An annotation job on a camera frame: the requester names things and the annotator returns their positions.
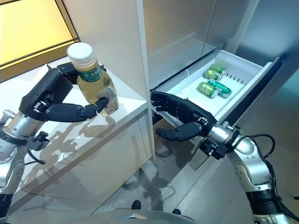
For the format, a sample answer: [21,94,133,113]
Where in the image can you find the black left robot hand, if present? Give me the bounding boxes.
[18,61,110,123]

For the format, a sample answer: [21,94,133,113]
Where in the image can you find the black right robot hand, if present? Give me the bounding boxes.
[150,91,217,142]

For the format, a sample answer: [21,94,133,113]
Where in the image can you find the white fridge drawer steel front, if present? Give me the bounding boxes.
[149,49,285,150]

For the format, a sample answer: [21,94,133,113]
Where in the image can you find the yellow tea bottle white cap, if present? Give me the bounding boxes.
[67,42,120,117]

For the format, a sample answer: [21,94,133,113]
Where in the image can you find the lower steel fridge drawer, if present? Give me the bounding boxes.
[189,137,211,171]

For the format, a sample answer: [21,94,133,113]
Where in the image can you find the light green drink can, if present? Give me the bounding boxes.
[203,70,224,81]
[197,82,219,98]
[209,64,227,74]

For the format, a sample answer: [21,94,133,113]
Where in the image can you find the dark green drink can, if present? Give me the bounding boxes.
[207,79,232,98]

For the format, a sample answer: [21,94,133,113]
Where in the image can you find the white counter cabinet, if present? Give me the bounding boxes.
[0,62,152,224]

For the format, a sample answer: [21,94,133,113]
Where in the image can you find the stainless steel refrigerator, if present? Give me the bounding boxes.
[142,0,299,171]

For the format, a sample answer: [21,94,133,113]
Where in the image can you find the tall white cabinet panel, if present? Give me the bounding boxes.
[63,0,156,161]

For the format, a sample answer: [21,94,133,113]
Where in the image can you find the grey robot torso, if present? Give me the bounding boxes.
[93,209,194,224]

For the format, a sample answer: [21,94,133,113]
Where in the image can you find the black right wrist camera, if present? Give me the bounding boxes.
[200,140,227,161]

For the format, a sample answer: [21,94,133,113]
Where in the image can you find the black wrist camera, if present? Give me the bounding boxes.
[29,131,50,150]
[200,140,227,161]

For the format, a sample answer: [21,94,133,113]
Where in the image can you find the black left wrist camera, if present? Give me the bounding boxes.
[29,131,50,150]

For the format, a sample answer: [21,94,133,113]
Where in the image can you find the orange lit window black frame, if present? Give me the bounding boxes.
[0,0,82,84]

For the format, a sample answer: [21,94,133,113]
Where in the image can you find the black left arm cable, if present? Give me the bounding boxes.
[27,149,46,165]

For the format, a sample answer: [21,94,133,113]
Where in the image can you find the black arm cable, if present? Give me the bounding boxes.
[233,133,299,224]
[27,149,46,165]

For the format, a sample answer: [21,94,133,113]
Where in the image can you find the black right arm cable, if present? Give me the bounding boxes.
[233,133,299,224]

